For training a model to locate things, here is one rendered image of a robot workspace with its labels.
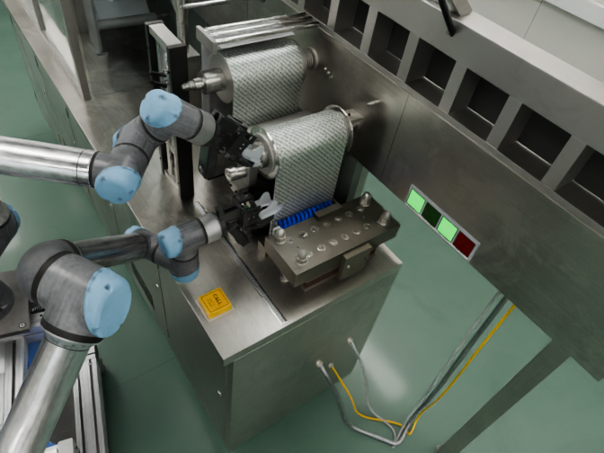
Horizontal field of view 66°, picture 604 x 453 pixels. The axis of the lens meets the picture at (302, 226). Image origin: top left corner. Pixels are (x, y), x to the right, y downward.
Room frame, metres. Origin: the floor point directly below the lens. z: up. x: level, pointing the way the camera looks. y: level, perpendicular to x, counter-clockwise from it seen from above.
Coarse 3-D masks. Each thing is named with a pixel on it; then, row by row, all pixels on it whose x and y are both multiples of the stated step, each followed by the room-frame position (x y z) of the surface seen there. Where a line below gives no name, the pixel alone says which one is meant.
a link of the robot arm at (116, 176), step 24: (0, 144) 0.64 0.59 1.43; (24, 144) 0.65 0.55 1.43; (48, 144) 0.67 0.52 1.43; (120, 144) 0.72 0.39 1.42; (0, 168) 0.61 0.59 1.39; (24, 168) 0.62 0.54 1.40; (48, 168) 0.63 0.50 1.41; (72, 168) 0.63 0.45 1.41; (96, 168) 0.64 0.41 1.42; (120, 168) 0.65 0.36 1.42; (144, 168) 0.69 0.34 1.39; (120, 192) 0.61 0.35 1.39
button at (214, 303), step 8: (200, 296) 0.72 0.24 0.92; (208, 296) 0.73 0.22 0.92; (216, 296) 0.73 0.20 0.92; (224, 296) 0.74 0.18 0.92; (200, 304) 0.70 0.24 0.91; (208, 304) 0.70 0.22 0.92; (216, 304) 0.70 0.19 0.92; (224, 304) 0.71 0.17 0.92; (208, 312) 0.68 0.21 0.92; (216, 312) 0.68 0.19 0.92; (224, 312) 0.70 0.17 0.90
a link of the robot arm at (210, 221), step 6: (204, 216) 0.82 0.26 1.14; (210, 216) 0.82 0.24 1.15; (216, 216) 0.83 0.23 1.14; (204, 222) 0.80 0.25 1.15; (210, 222) 0.80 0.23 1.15; (216, 222) 0.81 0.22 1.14; (210, 228) 0.79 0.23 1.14; (216, 228) 0.79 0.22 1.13; (210, 234) 0.78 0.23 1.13; (216, 234) 0.79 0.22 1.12; (210, 240) 0.78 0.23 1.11; (216, 240) 0.79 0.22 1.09
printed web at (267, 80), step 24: (240, 48) 1.23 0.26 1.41; (264, 48) 1.26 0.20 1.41; (288, 48) 1.30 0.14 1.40; (240, 72) 1.15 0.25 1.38; (264, 72) 1.20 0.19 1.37; (288, 72) 1.25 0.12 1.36; (216, 96) 1.24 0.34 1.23; (240, 96) 1.14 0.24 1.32; (264, 96) 1.19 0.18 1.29; (288, 96) 1.25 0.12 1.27; (264, 120) 1.20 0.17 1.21; (312, 120) 1.09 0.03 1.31; (336, 120) 1.12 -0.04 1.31; (288, 144) 0.99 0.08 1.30; (312, 144) 1.03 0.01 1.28; (336, 144) 1.08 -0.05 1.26; (216, 168) 1.24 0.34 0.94; (288, 168) 0.97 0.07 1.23
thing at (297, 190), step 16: (336, 160) 1.10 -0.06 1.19; (288, 176) 0.98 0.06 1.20; (304, 176) 1.02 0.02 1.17; (320, 176) 1.06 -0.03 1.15; (336, 176) 1.11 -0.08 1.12; (288, 192) 0.98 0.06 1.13; (304, 192) 1.02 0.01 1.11; (320, 192) 1.07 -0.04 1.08; (288, 208) 0.99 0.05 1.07; (304, 208) 1.03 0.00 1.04; (272, 224) 0.95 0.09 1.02
